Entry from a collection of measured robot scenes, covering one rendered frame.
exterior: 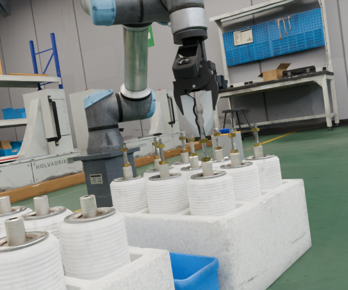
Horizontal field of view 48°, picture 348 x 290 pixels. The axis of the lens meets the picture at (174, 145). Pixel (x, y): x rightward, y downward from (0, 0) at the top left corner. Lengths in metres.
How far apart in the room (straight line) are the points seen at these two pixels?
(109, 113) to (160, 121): 3.28
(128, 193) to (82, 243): 0.39
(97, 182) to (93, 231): 0.92
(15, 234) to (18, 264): 0.05
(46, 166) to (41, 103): 0.55
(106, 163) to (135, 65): 0.36
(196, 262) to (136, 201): 0.25
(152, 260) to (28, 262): 0.18
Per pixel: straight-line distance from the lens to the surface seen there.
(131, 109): 1.49
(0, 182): 2.92
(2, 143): 6.41
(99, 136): 1.47
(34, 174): 3.09
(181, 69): 0.73
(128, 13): 0.90
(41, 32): 9.17
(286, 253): 0.97
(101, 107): 1.47
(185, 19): 0.81
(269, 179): 0.99
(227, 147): 1.22
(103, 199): 1.47
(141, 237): 0.88
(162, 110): 4.80
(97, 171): 1.47
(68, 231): 0.57
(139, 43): 1.36
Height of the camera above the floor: 0.37
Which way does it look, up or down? 3 degrees down
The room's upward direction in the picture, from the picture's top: 8 degrees counter-clockwise
